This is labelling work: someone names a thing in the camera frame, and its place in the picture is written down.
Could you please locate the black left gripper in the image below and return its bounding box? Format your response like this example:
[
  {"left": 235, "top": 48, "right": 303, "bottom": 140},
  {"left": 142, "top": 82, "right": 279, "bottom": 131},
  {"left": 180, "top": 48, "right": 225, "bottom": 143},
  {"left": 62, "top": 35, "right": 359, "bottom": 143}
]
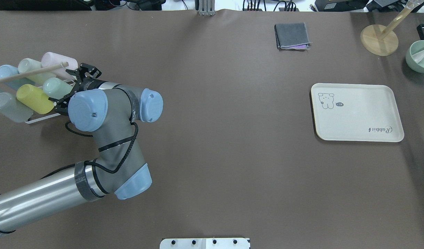
[{"left": 48, "top": 63, "right": 102, "bottom": 116}]

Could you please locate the green plastic cup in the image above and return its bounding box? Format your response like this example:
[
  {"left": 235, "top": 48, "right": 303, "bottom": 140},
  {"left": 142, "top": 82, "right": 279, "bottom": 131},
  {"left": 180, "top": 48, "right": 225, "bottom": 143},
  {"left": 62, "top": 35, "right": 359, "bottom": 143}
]
[{"left": 43, "top": 77, "right": 73, "bottom": 100}]

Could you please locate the cream rabbit tray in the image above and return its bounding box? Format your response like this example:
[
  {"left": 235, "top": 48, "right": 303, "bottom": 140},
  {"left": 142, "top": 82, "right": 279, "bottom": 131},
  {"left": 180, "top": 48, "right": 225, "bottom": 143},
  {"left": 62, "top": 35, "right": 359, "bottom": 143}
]
[{"left": 310, "top": 83, "right": 405, "bottom": 143}]

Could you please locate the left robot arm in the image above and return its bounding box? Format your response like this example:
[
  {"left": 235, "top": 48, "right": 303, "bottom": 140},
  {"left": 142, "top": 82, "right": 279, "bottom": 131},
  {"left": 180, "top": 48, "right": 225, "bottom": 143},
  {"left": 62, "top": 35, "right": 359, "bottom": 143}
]
[{"left": 0, "top": 63, "right": 163, "bottom": 238}]

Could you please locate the pink plastic cup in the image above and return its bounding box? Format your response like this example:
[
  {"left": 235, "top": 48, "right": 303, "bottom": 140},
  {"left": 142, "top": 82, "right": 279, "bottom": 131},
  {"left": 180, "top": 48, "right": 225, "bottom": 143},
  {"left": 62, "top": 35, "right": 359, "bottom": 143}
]
[{"left": 40, "top": 52, "right": 78, "bottom": 81}]

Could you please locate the yellow plastic cup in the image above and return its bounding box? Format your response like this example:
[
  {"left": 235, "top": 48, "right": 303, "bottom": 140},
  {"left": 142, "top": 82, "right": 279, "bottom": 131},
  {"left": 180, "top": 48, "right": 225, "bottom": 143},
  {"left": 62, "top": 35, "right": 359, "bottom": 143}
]
[{"left": 16, "top": 84, "right": 54, "bottom": 114}]

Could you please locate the cream plastic cup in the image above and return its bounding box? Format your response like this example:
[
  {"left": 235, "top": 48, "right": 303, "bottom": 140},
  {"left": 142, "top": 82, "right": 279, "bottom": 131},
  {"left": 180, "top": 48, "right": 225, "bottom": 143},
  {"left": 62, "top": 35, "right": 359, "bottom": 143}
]
[{"left": 18, "top": 58, "right": 56, "bottom": 86}]

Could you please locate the grey plastic cup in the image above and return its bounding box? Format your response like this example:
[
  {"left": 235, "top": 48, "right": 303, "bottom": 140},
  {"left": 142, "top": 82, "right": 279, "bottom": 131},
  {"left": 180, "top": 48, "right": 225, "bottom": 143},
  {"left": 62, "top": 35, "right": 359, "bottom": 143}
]
[{"left": 0, "top": 92, "right": 34, "bottom": 123}]

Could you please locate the blue plastic cup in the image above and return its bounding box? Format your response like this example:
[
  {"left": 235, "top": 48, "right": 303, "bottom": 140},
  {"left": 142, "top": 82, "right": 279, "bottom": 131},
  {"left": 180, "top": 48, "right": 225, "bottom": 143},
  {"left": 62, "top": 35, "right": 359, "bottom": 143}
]
[{"left": 0, "top": 65, "right": 36, "bottom": 87}]

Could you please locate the grey folded cloth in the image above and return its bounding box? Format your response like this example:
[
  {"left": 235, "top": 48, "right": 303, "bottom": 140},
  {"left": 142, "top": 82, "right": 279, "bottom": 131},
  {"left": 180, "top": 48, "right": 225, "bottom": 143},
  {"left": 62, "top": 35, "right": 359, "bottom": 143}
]
[{"left": 274, "top": 22, "right": 311, "bottom": 50}]

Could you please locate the wooden mug tree stand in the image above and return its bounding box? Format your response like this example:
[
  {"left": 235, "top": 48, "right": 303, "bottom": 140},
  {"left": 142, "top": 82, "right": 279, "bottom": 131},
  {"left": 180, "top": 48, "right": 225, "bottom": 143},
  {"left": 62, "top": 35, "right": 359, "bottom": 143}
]
[{"left": 360, "top": 0, "right": 424, "bottom": 56}]

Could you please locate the green bowl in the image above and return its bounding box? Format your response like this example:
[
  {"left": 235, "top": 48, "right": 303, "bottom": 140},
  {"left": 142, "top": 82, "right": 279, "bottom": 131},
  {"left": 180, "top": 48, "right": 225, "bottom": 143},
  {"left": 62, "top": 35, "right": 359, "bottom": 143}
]
[{"left": 405, "top": 40, "right": 424, "bottom": 73}]

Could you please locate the white wire cup rack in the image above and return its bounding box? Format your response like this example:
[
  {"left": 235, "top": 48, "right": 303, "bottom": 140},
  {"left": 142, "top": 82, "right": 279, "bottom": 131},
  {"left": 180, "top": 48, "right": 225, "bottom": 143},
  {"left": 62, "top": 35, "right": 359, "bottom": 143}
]
[{"left": 0, "top": 62, "right": 77, "bottom": 125}]

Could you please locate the aluminium frame post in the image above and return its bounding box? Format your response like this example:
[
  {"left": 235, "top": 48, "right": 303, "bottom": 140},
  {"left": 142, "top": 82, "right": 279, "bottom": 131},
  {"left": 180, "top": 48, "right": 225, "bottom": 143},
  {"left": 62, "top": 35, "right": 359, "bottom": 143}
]
[{"left": 195, "top": 0, "right": 216, "bottom": 16}]

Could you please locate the white camera pole mount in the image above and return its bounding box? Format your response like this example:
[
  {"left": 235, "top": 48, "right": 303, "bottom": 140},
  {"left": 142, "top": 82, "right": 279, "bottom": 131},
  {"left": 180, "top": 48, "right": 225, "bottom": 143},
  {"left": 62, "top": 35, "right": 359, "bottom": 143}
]
[{"left": 159, "top": 237, "right": 251, "bottom": 249}]

